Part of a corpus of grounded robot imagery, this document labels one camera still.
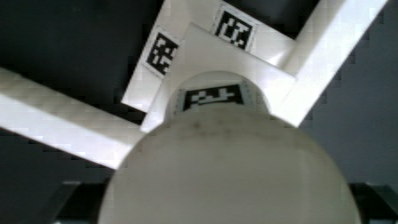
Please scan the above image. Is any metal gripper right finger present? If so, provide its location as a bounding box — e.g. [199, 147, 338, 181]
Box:
[350, 183, 398, 224]

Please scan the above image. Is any white front boundary bar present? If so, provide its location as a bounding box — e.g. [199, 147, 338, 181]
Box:
[0, 68, 144, 169]

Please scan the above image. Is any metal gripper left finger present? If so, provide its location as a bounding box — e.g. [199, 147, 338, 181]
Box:
[34, 182, 107, 224]

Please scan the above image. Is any white lamp bulb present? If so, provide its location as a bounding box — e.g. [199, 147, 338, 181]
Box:
[98, 71, 361, 224]

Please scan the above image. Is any white right boundary bar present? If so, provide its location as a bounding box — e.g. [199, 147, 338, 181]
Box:
[276, 0, 389, 126]

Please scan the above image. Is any white boundary bar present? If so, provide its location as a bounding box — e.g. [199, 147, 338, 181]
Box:
[0, 68, 144, 169]
[276, 0, 389, 126]

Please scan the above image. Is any white lamp base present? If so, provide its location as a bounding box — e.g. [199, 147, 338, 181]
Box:
[123, 0, 295, 131]

